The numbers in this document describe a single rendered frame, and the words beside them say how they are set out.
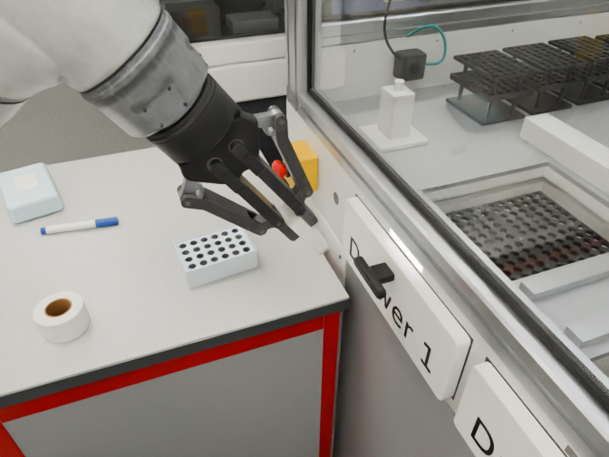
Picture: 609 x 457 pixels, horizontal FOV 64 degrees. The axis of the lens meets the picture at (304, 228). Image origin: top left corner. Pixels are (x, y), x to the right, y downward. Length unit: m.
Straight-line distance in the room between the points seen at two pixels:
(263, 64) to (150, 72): 0.95
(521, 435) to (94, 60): 0.47
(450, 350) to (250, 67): 0.94
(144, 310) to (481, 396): 0.52
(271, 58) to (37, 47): 0.99
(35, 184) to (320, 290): 0.62
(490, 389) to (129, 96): 0.41
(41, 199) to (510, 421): 0.89
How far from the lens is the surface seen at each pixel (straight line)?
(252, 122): 0.44
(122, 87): 0.38
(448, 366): 0.59
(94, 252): 0.96
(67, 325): 0.80
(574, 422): 0.49
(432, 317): 0.58
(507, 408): 0.52
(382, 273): 0.63
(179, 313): 0.81
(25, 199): 1.08
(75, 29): 0.36
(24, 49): 0.37
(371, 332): 0.82
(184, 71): 0.39
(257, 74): 1.32
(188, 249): 0.86
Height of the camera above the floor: 1.34
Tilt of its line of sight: 38 degrees down
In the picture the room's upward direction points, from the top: straight up
